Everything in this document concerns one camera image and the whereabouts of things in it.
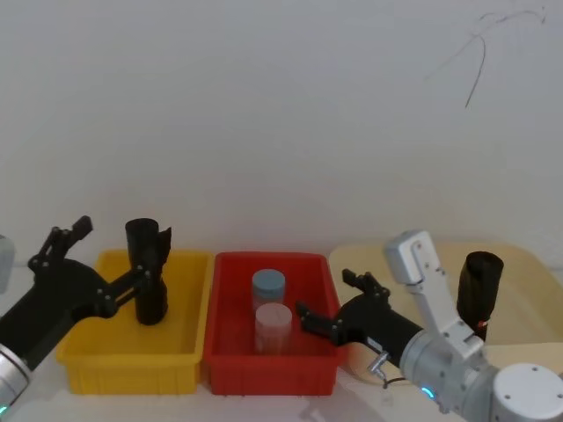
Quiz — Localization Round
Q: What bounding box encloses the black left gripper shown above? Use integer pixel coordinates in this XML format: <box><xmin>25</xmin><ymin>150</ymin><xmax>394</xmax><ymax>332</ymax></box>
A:
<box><xmin>0</xmin><ymin>215</ymin><xmax>173</xmax><ymax>368</ymax></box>

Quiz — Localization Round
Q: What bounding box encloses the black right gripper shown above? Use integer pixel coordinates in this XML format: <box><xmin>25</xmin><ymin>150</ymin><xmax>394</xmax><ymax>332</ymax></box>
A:
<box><xmin>295</xmin><ymin>268</ymin><xmax>424</xmax><ymax>368</ymax></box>

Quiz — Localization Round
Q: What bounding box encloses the black cylinder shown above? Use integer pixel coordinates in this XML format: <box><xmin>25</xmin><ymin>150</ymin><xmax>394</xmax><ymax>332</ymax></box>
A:
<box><xmin>456</xmin><ymin>251</ymin><xmax>505</xmax><ymax>345</ymax></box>
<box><xmin>124</xmin><ymin>217</ymin><xmax>171</xmax><ymax>327</ymax></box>

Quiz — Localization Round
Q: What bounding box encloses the clear jar with pink lid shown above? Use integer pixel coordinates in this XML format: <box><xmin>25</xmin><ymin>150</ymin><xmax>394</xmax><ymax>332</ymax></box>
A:
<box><xmin>253</xmin><ymin>303</ymin><xmax>294</xmax><ymax>355</ymax></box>

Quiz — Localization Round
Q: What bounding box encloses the clear jar with blue lid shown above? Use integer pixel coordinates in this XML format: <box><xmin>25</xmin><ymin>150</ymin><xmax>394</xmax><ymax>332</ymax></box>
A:
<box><xmin>251</xmin><ymin>269</ymin><xmax>288</xmax><ymax>309</ymax></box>

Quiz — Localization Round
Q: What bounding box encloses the red plastic bin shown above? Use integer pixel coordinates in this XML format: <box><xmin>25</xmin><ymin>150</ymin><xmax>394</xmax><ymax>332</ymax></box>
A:
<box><xmin>201</xmin><ymin>251</ymin><xmax>343</xmax><ymax>397</ymax></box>

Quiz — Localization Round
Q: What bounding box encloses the yellow plastic bin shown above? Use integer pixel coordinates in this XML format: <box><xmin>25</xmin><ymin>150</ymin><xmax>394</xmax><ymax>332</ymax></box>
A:
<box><xmin>55</xmin><ymin>248</ymin><xmax>213</xmax><ymax>396</ymax></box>

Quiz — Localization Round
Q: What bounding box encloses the beige tray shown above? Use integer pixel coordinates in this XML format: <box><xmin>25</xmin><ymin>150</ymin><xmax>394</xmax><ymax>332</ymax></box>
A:
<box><xmin>328</xmin><ymin>240</ymin><xmax>563</xmax><ymax>384</ymax></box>

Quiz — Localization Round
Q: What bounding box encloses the thin dark cable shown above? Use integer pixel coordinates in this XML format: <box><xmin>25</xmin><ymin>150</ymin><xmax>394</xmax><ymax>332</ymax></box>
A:
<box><xmin>368</xmin><ymin>351</ymin><xmax>411</xmax><ymax>390</ymax></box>

